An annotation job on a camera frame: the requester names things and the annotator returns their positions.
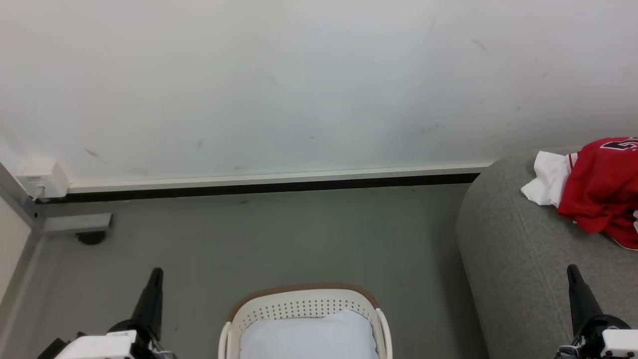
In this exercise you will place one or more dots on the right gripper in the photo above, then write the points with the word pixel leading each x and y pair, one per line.
pixel 613 341

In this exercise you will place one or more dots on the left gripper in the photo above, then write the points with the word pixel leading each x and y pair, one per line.
pixel 114 344

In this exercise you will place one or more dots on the red basketball jersey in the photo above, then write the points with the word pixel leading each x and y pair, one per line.
pixel 603 194

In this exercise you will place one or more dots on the white garment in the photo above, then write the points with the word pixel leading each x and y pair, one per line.
pixel 548 179

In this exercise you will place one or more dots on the cream perforated laundry basket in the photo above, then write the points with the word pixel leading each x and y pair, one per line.
pixel 299 301

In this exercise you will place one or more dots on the grey fabric sofa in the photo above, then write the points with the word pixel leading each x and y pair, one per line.
pixel 518 259

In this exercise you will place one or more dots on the black round foot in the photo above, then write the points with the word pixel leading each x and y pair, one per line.
pixel 91 238

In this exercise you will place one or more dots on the black and white baseboard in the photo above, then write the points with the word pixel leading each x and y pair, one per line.
pixel 249 182

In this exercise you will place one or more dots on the light blue cloth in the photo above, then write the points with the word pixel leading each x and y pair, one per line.
pixel 309 336

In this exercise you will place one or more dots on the grey metal frame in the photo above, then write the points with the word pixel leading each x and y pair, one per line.
pixel 75 223

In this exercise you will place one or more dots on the white wall power adapter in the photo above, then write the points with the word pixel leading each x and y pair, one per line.
pixel 42 177

